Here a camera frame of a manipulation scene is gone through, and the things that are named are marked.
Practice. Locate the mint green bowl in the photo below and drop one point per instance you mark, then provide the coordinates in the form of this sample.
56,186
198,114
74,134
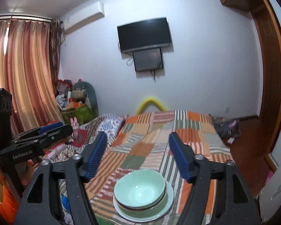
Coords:
140,178

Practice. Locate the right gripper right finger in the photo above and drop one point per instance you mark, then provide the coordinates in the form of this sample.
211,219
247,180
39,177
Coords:
233,202

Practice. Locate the orange striped curtain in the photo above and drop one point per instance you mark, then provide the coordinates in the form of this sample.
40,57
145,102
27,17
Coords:
25,72

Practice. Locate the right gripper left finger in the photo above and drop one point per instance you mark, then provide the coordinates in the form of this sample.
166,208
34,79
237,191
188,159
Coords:
42,200

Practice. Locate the pink rabbit figurine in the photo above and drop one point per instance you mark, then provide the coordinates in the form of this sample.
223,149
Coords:
75,126

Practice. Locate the grey plush toy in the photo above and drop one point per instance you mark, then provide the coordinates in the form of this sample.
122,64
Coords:
84,91

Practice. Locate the patterned quilt blanket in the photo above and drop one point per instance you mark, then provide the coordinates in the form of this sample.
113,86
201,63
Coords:
108,123

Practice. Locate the white plate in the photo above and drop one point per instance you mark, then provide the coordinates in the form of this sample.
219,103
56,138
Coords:
144,215

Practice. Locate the pink beige bowl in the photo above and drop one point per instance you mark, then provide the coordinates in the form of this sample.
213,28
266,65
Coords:
141,198

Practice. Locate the person's left hand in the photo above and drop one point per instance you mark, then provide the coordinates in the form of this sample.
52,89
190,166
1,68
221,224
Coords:
29,171

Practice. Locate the striped patchwork tablecloth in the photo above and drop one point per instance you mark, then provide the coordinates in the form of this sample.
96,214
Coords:
142,143

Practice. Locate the small black wall monitor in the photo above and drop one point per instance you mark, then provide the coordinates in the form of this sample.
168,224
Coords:
148,60

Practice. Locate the dark brown side curtain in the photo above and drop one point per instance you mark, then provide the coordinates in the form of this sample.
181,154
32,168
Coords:
55,40

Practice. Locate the brown wooden door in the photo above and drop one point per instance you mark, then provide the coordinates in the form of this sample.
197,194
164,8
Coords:
269,34

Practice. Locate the white mini fridge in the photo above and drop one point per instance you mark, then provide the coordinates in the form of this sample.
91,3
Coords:
270,197

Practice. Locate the black wall television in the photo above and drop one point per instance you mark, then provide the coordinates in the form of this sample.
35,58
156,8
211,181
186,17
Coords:
145,34

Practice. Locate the green storage box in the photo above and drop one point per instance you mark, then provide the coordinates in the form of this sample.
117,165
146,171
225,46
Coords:
83,114

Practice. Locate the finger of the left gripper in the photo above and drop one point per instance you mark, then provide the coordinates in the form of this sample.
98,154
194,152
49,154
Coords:
51,135
37,131

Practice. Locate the white air conditioner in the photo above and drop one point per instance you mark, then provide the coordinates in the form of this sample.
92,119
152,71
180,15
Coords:
84,16

